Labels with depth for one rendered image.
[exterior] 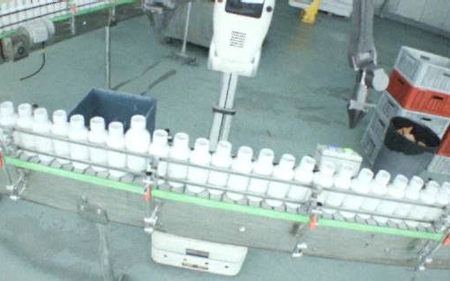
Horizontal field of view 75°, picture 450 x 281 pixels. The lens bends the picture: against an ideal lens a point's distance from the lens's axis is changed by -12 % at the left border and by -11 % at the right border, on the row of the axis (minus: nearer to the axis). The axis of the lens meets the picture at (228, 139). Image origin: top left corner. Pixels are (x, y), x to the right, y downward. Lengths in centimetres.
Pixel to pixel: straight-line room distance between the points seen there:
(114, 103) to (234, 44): 63
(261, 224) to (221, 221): 12
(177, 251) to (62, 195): 87
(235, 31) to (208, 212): 72
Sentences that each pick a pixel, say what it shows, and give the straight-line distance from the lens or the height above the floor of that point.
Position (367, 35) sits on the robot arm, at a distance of 105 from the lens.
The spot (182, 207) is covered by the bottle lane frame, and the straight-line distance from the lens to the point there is 98.
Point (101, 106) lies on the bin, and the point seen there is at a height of 86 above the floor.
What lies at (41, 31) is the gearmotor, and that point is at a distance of 222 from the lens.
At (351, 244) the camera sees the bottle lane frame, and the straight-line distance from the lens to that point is 112.
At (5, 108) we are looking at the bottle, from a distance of 107.
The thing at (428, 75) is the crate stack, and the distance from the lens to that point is 301.
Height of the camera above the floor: 167
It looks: 34 degrees down
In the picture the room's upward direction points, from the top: 12 degrees clockwise
